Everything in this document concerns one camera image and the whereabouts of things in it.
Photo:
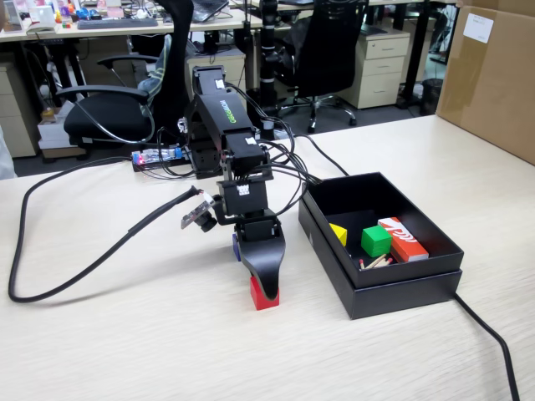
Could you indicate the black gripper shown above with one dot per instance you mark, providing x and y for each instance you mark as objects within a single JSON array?
[{"x": 257, "y": 229}]

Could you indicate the red cube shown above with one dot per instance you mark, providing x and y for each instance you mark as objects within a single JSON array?
[{"x": 261, "y": 298}]

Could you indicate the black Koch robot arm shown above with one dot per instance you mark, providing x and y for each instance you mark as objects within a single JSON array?
[{"x": 221, "y": 113}]

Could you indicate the blue cube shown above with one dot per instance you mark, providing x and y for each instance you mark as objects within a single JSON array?
[{"x": 236, "y": 248}]

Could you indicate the green cube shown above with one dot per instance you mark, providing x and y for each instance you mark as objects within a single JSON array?
[{"x": 375, "y": 242}]

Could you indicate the yellow block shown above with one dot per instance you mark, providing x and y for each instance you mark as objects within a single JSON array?
[{"x": 339, "y": 235}]

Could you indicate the black cardboard box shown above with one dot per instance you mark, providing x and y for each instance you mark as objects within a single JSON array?
[{"x": 334, "y": 196}]

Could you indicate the motor controller board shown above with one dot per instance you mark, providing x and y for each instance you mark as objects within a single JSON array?
[{"x": 156, "y": 156}]

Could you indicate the black open box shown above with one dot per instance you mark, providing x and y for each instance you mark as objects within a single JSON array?
[{"x": 401, "y": 298}]

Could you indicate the orange white matchbox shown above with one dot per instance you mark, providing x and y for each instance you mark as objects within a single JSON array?
[{"x": 407, "y": 244}]

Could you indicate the black pole stand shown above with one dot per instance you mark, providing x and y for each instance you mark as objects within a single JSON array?
[{"x": 268, "y": 62}]

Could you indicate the plaid jacket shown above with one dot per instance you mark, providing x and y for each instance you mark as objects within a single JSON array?
[{"x": 156, "y": 79}]

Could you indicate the black office chair with armrests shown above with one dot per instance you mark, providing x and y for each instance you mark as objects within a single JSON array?
[{"x": 104, "y": 119}]

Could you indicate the black mesh office chair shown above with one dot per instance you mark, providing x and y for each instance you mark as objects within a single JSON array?
[{"x": 330, "y": 50}]

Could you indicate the white drawer cabinet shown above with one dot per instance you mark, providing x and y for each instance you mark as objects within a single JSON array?
[{"x": 378, "y": 71}]

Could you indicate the black trash bin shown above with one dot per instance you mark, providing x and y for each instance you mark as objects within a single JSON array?
[{"x": 431, "y": 97}]

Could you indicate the stack of white boxes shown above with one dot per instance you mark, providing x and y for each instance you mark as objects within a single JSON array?
[{"x": 52, "y": 133}]

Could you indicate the black laptop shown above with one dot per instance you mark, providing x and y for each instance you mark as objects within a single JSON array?
[{"x": 209, "y": 10}]

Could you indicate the long beige office desk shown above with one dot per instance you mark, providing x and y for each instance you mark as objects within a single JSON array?
[{"x": 125, "y": 30}]

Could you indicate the beige desk with black legs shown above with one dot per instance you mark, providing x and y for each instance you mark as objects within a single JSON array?
[{"x": 414, "y": 25}]

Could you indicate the large brown cardboard box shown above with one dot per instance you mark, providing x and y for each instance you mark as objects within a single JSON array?
[{"x": 489, "y": 92}]

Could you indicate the beige drawer cabinet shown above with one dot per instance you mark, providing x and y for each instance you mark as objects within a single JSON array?
[{"x": 16, "y": 117}]

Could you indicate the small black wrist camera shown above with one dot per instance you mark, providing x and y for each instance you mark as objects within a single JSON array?
[{"x": 205, "y": 219}]

